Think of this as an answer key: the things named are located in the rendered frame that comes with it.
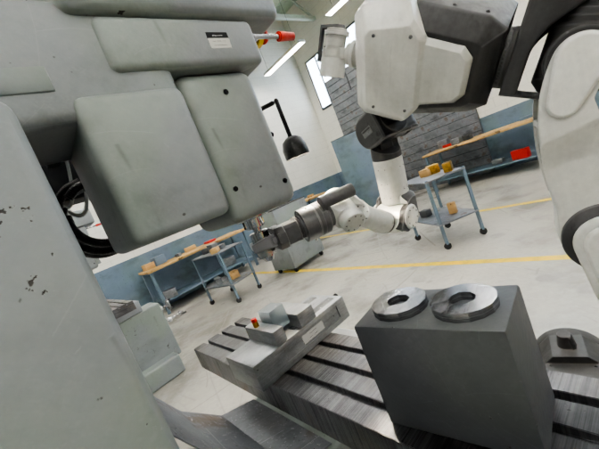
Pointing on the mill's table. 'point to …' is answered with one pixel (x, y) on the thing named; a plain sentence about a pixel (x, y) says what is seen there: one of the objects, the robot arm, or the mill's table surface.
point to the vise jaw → (299, 314)
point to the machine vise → (284, 343)
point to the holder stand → (460, 364)
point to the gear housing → (177, 45)
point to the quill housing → (236, 145)
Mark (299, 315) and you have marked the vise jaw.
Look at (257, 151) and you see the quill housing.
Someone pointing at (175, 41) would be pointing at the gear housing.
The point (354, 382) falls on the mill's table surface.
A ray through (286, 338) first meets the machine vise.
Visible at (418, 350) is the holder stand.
